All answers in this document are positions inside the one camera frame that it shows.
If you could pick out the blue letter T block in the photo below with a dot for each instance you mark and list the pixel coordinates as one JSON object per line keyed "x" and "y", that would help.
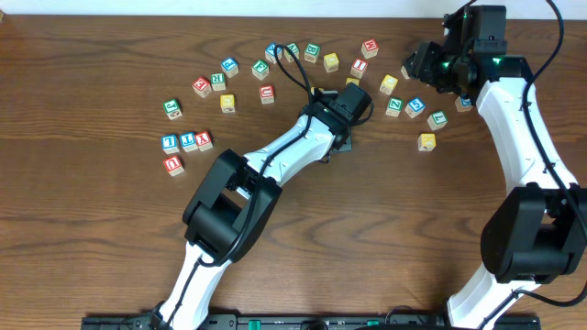
{"x": 188, "y": 142}

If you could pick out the yellow block upper middle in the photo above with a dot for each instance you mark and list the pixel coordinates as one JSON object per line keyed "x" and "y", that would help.
{"x": 331, "y": 62}

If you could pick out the red letter K block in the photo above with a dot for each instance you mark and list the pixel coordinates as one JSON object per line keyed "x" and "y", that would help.
{"x": 369, "y": 48}

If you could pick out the yellow letter S block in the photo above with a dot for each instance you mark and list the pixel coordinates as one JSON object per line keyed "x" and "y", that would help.
{"x": 316, "y": 90}

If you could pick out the blue letter X block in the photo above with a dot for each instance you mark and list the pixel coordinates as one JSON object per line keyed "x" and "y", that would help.
{"x": 273, "y": 53}

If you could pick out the green letter T block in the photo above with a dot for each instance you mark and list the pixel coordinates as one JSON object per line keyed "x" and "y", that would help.
{"x": 437, "y": 120}

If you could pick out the red letter I block upper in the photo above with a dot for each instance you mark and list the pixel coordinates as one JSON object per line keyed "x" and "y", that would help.
{"x": 358, "y": 68}

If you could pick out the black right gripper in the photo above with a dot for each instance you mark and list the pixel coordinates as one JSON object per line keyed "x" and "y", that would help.
{"x": 414, "y": 64}

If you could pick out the yellow block left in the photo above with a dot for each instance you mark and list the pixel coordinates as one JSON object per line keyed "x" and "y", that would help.
{"x": 228, "y": 103}

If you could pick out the red letter u block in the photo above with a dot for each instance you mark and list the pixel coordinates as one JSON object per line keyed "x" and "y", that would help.
{"x": 267, "y": 94}
{"x": 173, "y": 165}

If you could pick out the blue letter P block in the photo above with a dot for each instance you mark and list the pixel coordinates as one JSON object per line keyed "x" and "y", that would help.
{"x": 229, "y": 67}

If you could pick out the blue letter D block right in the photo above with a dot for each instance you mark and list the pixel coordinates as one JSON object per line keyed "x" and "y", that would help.
{"x": 463, "y": 104}

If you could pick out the yellow letter C block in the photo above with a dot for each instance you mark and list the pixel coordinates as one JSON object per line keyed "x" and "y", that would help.
{"x": 388, "y": 84}

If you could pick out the red letter U block left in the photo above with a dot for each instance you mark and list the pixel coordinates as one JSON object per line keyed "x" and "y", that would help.
{"x": 173, "y": 165}

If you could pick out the green letter Z block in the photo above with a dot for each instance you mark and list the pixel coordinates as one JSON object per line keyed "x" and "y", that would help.
{"x": 394, "y": 107}

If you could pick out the red letter U block middle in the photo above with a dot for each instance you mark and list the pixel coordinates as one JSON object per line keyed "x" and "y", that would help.
{"x": 267, "y": 94}

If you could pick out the blue letter L block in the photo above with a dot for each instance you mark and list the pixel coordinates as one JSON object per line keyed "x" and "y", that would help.
{"x": 170, "y": 144}

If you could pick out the green letter F block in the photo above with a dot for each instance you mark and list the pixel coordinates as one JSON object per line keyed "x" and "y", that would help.
{"x": 260, "y": 69}

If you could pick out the yellow letter O block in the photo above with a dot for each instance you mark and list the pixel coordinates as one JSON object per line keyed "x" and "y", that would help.
{"x": 353, "y": 80}

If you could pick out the red letter Y block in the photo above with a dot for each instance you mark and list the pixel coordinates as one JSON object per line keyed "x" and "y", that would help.
{"x": 203, "y": 141}

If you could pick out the blue number 5 block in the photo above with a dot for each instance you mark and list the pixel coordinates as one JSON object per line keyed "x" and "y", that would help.
{"x": 415, "y": 107}

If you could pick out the yellow letter M block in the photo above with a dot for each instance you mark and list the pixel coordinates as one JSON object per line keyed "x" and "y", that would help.
{"x": 405, "y": 73}

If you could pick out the yellow block lower right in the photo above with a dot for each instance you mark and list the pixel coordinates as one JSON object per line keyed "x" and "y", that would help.
{"x": 426, "y": 142}

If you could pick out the green letter N block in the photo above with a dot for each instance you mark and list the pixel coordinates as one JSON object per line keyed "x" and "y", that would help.
{"x": 292, "y": 52}

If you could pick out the green letter J block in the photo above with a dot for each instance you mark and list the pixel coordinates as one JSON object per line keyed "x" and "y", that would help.
{"x": 172, "y": 109}

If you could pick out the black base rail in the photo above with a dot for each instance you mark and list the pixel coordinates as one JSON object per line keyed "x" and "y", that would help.
{"x": 257, "y": 322}

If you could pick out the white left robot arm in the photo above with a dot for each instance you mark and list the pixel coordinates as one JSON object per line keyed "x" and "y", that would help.
{"x": 234, "y": 201}

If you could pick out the red letter C block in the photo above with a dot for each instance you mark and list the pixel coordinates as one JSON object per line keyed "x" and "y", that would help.
{"x": 202, "y": 87}

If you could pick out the green letter B block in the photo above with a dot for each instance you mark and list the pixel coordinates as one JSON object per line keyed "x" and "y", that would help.
{"x": 311, "y": 52}

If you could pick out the green letter R block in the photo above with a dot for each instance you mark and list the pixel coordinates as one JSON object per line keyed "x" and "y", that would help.
{"x": 218, "y": 81}

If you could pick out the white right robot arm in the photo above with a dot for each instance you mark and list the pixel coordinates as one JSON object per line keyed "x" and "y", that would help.
{"x": 538, "y": 233}

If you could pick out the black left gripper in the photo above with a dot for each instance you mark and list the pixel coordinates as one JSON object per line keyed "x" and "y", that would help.
{"x": 345, "y": 143}

